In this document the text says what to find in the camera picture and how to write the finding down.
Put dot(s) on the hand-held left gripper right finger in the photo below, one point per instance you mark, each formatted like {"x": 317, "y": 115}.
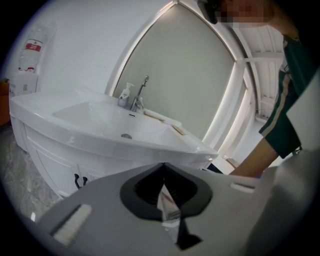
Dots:
{"x": 225, "y": 215}

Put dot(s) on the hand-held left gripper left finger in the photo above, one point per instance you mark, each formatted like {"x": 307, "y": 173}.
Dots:
{"x": 105, "y": 215}

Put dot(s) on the person's right forearm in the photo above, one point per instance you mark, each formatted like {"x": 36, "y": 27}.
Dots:
{"x": 252, "y": 162}

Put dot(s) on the white sink vanity cabinet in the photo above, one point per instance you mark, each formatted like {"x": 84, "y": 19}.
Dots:
{"x": 75, "y": 140}

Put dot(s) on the chrome sink drain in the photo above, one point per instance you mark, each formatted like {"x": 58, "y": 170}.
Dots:
{"x": 126, "y": 136}

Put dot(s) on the beige flat wooden strip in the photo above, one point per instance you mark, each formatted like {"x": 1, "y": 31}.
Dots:
{"x": 179, "y": 130}

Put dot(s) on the white pump soap bottle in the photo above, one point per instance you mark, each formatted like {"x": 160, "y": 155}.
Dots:
{"x": 124, "y": 98}

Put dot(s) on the chrome faucet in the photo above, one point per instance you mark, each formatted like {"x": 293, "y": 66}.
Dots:
{"x": 137, "y": 100}

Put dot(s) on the orange cabinet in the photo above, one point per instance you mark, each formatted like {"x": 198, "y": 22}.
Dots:
{"x": 4, "y": 105}

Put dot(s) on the white water dispenser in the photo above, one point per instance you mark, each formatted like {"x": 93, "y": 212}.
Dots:
{"x": 25, "y": 85}

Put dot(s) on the white arched wall frame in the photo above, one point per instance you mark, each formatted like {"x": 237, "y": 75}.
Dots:
{"x": 241, "y": 100}

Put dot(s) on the black head camera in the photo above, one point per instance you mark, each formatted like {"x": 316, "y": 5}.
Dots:
{"x": 211, "y": 10}

